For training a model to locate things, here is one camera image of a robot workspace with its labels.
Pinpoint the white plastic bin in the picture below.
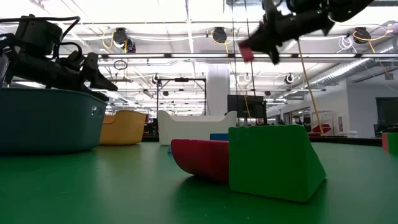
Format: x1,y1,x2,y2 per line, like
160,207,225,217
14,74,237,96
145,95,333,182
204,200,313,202
157,110,238,146

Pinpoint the black monitor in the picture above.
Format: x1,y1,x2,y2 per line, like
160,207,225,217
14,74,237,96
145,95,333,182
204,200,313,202
226,95,267,119

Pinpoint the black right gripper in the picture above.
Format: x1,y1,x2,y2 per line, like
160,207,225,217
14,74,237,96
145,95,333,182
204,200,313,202
238,8,335,65

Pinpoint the black frame stand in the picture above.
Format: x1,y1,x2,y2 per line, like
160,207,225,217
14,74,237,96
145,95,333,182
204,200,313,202
156,77,208,116

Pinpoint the red half-round block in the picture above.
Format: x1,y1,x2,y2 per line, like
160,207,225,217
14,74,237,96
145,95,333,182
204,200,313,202
170,138,230,184

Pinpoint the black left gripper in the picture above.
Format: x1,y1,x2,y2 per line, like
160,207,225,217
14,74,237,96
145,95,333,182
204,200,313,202
11,50,119,103

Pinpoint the white round column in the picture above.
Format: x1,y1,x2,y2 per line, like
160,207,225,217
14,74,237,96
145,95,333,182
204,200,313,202
206,63,231,116

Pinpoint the silver ventilation duct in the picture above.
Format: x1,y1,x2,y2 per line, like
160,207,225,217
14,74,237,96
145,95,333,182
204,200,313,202
306,37,398,90

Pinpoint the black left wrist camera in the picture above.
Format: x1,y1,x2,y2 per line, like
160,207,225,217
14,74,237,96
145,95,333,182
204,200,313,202
14,14,63,56

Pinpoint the red and white object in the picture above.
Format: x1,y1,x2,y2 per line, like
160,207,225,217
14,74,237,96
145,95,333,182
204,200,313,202
310,123,332,136

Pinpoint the black hanging cable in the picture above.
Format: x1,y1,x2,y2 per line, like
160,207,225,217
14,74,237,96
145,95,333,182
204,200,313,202
244,0,257,97
230,0,240,125

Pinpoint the small green block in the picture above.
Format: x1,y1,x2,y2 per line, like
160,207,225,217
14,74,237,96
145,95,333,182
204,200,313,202
387,132,398,156

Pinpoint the dark green plastic bin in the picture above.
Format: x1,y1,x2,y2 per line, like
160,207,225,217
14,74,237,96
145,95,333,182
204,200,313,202
0,86,108,155

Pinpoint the yellow hanging cable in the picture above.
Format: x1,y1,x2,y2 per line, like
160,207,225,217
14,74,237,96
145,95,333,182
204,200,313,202
297,40,324,135

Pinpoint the orange plastic bin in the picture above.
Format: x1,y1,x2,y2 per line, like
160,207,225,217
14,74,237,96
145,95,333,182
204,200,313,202
99,110,147,146

